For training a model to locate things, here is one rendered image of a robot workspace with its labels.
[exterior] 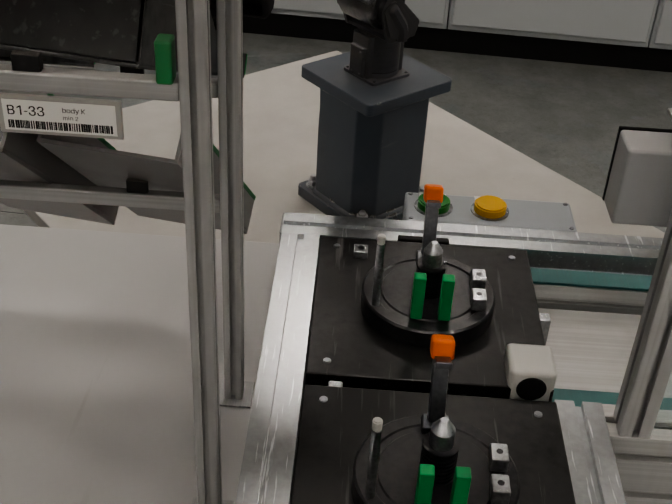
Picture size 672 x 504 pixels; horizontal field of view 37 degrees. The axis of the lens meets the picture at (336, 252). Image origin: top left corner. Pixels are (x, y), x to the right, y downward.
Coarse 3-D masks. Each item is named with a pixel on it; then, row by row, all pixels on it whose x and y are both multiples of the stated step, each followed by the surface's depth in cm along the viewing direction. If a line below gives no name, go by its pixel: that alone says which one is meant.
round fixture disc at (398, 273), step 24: (384, 264) 107; (408, 264) 108; (456, 264) 108; (384, 288) 104; (408, 288) 104; (456, 288) 104; (384, 312) 100; (408, 312) 101; (432, 312) 101; (456, 312) 101; (480, 312) 101; (408, 336) 99; (456, 336) 99
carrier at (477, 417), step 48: (336, 432) 89; (384, 432) 86; (432, 432) 80; (480, 432) 87; (528, 432) 90; (336, 480) 84; (384, 480) 82; (432, 480) 76; (480, 480) 82; (528, 480) 85
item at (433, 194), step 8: (432, 184) 106; (424, 192) 105; (432, 192) 105; (440, 192) 105; (424, 200) 105; (432, 200) 105; (440, 200) 105; (432, 208) 106; (432, 216) 106; (424, 224) 106; (432, 224) 106; (424, 232) 106; (432, 232) 106; (424, 240) 107; (432, 240) 107
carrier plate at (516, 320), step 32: (320, 256) 111; (352, 256) 112; (384, 256) 112; (448, 256) 113; (480, 256) 113; (512, 256) 113; (320, 288) 106; (352, 288) 107; (512, 288) 108; (320, 320) 102; (352, 320) 102; (512, 320) 104; (320, 352) 98; (352, 352) 98; (384, 352) 98; (416, 352) 99; (480, 352) 99; (320, 384) 96; (352, 384) 96; (384, 384) 96; (416, 384) 95; (448, 384) 95; (480, 384) 95
